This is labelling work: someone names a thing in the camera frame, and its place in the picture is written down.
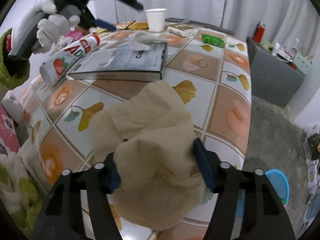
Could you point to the white gloved left hand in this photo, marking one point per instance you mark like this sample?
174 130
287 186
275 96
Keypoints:
49 30

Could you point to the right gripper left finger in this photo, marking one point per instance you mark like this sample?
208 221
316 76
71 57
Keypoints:
61 214

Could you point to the grey black box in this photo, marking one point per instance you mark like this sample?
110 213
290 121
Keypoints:
121 63

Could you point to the red thermos bottle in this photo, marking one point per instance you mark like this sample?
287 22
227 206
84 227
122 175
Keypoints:
259 31

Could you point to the gold sachet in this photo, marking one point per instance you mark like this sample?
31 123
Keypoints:
138 26

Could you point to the grey curtain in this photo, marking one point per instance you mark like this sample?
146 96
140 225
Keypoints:
285 20

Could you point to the strawberry yogurt bottle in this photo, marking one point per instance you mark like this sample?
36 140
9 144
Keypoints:
59 64

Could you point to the small green wrapper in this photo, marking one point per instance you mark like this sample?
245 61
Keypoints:
213 40

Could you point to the grey cabinet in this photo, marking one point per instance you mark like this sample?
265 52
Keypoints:
272 80

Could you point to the white paper cup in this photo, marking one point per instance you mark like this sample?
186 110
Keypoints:
156 19

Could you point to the beige paper bag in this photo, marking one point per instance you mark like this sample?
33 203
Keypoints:
151 138

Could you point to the small white box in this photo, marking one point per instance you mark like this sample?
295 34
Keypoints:
182 30

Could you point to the patterned tablecloth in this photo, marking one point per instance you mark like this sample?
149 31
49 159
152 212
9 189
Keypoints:
214 85

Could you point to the white tissue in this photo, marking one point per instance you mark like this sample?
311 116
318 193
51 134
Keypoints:
140 41

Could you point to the blue trash basket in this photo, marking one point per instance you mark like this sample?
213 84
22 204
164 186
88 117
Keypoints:
280 183

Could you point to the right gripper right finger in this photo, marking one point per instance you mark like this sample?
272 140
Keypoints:
264 216

